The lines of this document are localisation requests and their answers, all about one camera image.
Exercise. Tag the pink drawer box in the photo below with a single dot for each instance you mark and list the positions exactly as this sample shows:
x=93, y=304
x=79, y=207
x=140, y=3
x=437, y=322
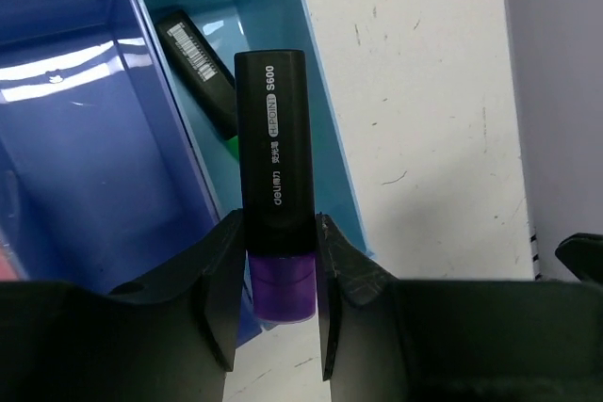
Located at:
x=11, y=268

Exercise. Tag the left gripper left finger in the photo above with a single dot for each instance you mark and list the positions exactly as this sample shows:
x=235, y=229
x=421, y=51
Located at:
x=169, y=335

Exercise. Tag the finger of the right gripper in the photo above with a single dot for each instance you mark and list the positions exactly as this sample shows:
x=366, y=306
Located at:
x=582, y=254

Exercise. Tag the purple black highlighter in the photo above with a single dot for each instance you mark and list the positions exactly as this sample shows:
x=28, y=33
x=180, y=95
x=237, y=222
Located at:
x=277, y=185

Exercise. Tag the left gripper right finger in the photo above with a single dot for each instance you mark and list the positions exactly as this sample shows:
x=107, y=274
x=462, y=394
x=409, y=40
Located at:
x=386, y=339

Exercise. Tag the light blue drawer box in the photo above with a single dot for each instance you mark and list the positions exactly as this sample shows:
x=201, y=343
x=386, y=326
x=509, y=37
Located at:
x=236, y=26

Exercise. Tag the green black highlighter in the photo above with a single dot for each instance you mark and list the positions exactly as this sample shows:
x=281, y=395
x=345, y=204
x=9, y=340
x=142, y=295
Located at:
x=205, y=76

